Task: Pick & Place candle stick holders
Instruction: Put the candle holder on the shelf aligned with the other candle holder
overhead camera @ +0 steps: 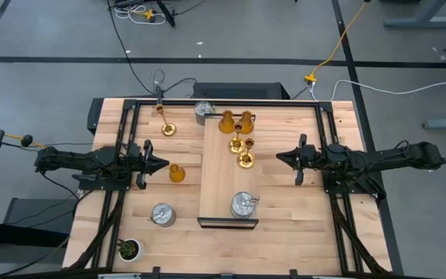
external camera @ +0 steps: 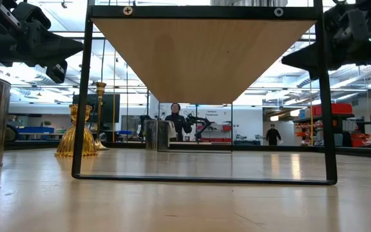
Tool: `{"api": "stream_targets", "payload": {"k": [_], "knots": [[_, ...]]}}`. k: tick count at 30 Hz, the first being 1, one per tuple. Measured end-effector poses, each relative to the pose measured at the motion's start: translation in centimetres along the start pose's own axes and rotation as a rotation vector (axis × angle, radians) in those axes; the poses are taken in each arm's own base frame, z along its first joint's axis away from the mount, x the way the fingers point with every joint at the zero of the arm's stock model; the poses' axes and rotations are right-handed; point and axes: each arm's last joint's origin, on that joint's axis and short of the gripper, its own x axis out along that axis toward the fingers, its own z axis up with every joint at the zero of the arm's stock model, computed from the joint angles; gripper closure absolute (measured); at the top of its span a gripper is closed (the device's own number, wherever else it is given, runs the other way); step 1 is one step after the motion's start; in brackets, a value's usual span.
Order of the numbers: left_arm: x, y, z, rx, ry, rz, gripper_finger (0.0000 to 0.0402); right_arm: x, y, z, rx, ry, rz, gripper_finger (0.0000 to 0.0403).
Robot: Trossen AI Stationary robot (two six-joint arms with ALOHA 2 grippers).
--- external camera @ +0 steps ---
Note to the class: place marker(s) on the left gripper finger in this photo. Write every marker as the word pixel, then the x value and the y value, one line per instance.
pixel 53 48

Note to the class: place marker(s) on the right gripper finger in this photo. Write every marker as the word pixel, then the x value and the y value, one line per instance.
pixel 301 56

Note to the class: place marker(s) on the brass candlestick holder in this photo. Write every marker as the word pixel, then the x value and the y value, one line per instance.
pixel 100 88

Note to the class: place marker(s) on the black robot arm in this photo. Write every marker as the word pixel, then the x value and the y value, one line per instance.
pixel 201 121

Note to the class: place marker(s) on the amber ribbed glass candle holder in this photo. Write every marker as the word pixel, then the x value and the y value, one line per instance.
pixel 64 145

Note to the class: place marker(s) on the black storage rack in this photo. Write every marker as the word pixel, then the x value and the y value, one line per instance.
pixel 320 118

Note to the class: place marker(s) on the blue bench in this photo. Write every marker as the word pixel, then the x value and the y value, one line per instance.
pixel 35 130

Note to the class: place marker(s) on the person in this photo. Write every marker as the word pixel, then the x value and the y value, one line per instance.
pixel 177 124
pixel 273 135

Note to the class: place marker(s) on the red crate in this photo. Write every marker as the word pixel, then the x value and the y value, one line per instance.
pixel 359 141

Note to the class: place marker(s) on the red parts bins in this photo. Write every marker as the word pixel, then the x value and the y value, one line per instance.
pixel 226 128

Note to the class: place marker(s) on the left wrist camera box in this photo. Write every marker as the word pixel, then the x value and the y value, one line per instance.
pixel 31 16

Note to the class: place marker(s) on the black wall monitor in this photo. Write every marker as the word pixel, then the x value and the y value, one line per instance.
pixel 109 108

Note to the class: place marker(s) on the black aluminium table frame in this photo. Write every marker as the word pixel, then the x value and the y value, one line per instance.
pixel 262 148

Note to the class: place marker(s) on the wooden shelf riser black frame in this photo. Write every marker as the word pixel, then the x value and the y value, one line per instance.
pixel 201 58

